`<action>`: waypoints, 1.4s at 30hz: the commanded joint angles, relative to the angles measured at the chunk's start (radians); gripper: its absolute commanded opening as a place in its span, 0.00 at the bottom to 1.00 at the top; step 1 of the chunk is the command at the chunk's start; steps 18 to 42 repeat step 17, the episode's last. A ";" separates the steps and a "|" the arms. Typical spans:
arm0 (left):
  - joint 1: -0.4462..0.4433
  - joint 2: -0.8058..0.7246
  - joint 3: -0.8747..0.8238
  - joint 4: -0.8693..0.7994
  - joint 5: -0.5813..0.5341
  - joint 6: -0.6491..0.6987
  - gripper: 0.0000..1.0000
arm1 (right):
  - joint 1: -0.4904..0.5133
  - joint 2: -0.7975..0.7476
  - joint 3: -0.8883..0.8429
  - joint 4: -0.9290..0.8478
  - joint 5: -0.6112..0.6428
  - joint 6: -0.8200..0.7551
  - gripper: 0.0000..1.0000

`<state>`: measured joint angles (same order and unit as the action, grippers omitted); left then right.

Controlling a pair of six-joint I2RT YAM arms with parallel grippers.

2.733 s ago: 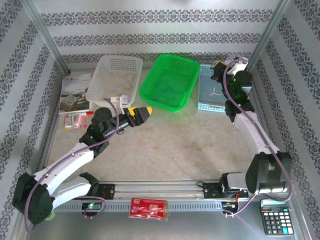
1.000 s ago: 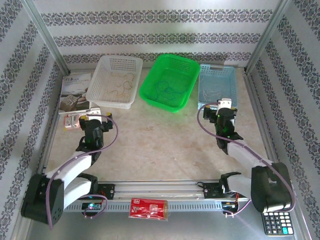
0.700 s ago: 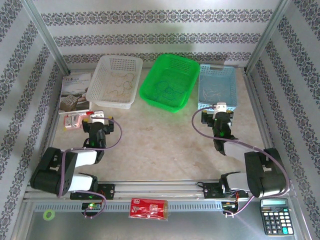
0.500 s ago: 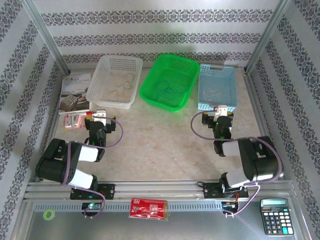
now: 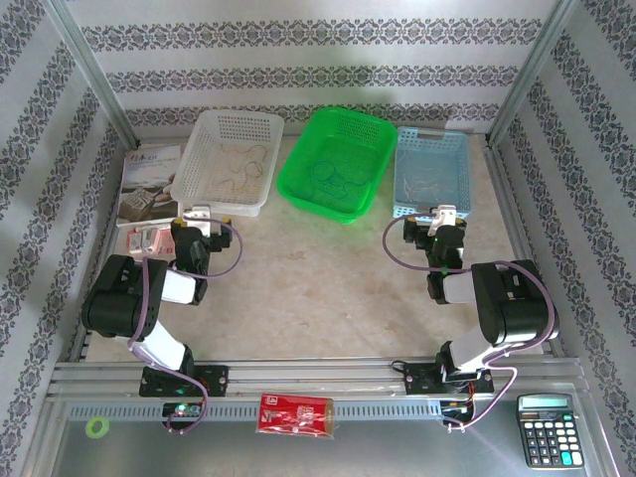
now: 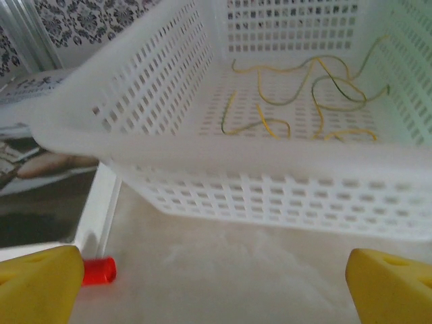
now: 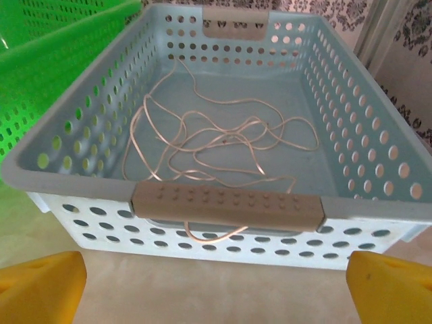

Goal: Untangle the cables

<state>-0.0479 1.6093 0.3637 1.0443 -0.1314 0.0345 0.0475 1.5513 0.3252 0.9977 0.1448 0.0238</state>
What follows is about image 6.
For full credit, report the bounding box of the red capped marker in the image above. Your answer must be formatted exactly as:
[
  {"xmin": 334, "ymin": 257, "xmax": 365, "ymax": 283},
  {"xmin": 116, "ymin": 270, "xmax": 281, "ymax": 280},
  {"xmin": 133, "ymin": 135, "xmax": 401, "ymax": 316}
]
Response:
[{"xmin": 80, "ymin": 256, "xmax": 117, "ymax": 287}]

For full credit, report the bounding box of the grey white book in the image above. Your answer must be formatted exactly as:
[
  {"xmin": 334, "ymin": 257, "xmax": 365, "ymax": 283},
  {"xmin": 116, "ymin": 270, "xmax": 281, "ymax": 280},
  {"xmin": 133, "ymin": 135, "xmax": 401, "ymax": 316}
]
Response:
[{"xmin": 0, "ymin": 67, "xmax": 122, "ymax": 252}]

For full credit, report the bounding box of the aluminium frame post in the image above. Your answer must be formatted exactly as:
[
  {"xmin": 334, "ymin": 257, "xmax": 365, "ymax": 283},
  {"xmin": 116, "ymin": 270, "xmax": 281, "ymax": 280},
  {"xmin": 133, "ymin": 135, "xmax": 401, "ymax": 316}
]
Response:
[{"xmin": 0, "ymin": 0, "xmax": 65, "ymax": 74}]

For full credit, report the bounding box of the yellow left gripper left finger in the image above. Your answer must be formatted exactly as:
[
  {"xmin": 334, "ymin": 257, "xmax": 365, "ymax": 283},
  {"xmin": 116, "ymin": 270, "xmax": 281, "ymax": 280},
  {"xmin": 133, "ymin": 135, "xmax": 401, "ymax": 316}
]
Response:
[{"xmin": 0, "ymin": 245, "xmax": 85, "ymax": 324}]

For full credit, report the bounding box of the thin yellow-green cable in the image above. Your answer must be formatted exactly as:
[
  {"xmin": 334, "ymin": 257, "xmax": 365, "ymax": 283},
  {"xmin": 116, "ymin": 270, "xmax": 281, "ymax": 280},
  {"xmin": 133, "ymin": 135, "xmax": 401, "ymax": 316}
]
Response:
[
  {"xmin": 323, "ymin": 128, "xmax": 378, "ymax": 142},
  {"xmin": 221, "ymin": 90, "xmax": 292, "ymax": 139},
  {"xmin": 312, "ymin": 57, "xmax": 391, "ymax": 112},
  {"xmin": 231, "ymin": 34, "xmax": 389, "ymax": 82}
]

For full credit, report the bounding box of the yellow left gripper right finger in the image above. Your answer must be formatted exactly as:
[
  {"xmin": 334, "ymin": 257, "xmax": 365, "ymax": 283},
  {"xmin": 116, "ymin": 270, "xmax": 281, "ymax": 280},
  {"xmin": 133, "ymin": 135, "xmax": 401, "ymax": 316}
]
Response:
[{"xmin": 346, "ymin": 248, "xmax": 432, "ymax": 324}]

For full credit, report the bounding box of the white perforated plastic basket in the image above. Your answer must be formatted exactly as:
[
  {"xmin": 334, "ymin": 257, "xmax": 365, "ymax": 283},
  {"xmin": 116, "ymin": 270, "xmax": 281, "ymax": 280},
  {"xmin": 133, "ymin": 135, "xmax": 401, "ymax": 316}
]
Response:
[{"xmin": 32, "ymin": 0, "xmax": 432, "ymax": 242}]

